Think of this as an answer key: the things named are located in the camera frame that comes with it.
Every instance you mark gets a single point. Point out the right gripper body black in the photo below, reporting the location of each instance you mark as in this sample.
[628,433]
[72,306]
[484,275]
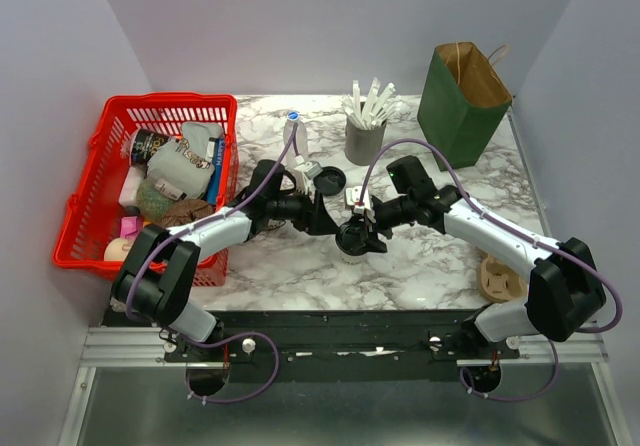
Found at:
[384,215]

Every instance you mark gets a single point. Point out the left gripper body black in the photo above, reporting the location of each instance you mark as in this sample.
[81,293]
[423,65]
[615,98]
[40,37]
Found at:
[307,223]

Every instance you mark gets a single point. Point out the black plastic cup lid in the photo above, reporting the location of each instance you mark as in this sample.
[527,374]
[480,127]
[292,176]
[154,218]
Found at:
[352,238]

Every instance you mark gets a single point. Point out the white paper cup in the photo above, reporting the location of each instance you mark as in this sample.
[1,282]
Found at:
[350,259]

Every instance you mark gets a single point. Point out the green paper bag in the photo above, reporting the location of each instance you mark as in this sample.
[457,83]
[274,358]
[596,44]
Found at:
[462,103]

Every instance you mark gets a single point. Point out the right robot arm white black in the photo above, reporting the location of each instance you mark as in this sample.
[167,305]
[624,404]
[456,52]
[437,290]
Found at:
[563,292]

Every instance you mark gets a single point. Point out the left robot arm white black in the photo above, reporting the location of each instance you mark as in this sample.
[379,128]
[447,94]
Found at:
[156,277]

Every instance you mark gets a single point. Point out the clear water bottle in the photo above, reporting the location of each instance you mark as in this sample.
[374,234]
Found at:
[295,133]

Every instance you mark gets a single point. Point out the white wrapped straws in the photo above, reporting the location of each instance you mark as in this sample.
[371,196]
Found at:
[370,111]

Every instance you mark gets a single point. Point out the blue flat box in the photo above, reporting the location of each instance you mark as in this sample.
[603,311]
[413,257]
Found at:
[217,162]

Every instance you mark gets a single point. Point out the brown cardboard cup carrier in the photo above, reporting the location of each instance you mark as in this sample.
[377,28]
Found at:
[498,283]

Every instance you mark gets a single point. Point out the brown round lid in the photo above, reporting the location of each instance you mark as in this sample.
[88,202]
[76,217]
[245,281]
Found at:
[185,211]

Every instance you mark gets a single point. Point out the grey cloth pouch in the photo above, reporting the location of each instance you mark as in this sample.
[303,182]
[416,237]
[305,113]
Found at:
[182,168]

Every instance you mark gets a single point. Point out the green scrub sponge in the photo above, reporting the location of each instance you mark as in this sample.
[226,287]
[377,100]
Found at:
[151,203]

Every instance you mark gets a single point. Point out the pink small box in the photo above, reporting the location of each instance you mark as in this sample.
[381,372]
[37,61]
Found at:
[130,226]

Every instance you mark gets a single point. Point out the white soap block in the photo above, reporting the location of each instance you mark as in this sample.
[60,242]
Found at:
[134,178]

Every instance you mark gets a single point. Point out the black snack can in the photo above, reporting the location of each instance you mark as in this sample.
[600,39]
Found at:
[144,144]

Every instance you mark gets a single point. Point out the red plastic basket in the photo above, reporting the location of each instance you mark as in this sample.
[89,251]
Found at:
[93,214]

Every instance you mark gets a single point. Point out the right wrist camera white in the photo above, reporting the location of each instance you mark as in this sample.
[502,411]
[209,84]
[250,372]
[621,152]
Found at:
[358,201]

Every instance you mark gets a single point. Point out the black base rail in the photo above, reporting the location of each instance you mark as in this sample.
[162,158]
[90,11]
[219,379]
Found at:
[341,346]

